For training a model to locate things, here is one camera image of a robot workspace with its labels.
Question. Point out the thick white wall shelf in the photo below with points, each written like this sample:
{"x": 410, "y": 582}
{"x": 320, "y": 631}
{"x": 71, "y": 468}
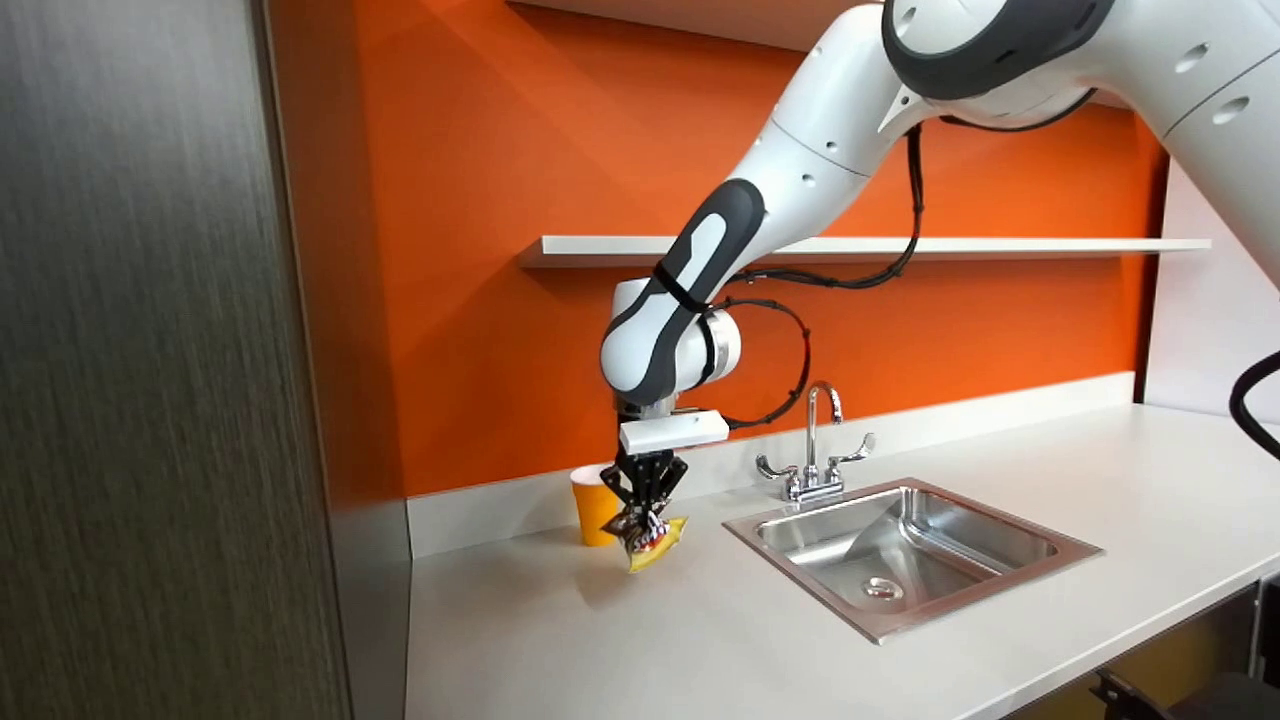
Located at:
{"x": 693, "y": 19}

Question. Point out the white backsplash strip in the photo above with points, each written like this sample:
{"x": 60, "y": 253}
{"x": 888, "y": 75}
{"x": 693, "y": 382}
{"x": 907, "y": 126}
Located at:
{"x": 507, "y": 512}

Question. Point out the dark wood cabinet panel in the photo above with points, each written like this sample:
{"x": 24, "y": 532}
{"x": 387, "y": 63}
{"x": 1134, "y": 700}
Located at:
{"x": 161, "y": 374}

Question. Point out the yellow paper cup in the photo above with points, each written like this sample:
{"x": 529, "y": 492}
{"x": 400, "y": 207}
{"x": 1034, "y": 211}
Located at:
{"x": 587, "y": 512}

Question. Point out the chrome faucet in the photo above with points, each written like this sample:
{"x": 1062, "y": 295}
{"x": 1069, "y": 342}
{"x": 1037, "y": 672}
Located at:
{"x": 809, "y": 464}

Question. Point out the thin white wall shelf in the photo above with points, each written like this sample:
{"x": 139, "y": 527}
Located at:
{"x": 1014, "y": 245}

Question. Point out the white appliance panel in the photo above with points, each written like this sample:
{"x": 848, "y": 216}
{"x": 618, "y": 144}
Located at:
{"x": 1201, "y": 344}

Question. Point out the stainless steel sink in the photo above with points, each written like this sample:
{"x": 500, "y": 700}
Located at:
{"x": 923, "y": 555}

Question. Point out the yellow chips packet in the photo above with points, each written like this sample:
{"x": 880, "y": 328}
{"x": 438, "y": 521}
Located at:
{"x": 660, "y": 551}

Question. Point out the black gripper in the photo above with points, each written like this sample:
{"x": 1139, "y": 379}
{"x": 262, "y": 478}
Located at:
{"x": 650, "y": 468}

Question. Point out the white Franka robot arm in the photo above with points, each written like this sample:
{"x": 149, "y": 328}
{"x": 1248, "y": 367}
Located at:
{"x": 827, "y": 133}

